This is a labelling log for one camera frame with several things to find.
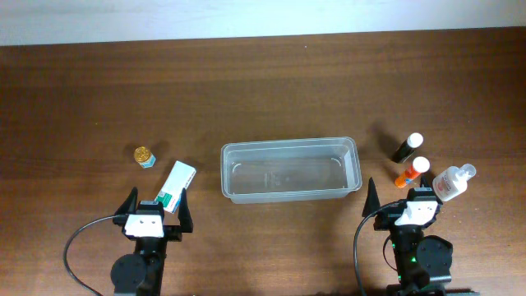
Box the orange bottle white cap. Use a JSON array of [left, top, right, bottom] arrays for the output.
[[394, 156, 431, 188]]

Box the gold lid small jar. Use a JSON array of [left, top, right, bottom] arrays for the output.
[[133, 146, 156, 169]]

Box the white green medicine box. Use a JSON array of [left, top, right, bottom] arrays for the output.
[[155, 161, 196, 213]]

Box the right black cable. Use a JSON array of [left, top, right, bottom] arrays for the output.
[[353, 203, 402, 296]]

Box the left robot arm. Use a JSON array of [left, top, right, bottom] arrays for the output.
[[110, 187, 193, 296]]

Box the clear plastic container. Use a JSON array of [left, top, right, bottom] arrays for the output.
[[220, 136, 362, 204]]

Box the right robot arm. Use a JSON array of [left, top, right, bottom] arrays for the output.
[[359, 179, 453, 295]]

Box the black cable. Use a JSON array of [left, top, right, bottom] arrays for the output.
[[353, 203, 402, 296], [62, 214, 124, 296]]

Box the clear sanitizer bottle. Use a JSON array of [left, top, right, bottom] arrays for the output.
[[432, 164, 477, 202]]

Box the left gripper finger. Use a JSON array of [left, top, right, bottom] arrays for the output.
[[178, 188, 194, 233], [115, 187, 138, 215]]

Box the black bottle white cap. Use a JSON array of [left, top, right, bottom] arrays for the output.
[[391, 132, 423, 164]]

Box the left black cable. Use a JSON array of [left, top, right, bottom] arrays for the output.
[[62, 214, 124, 296]]

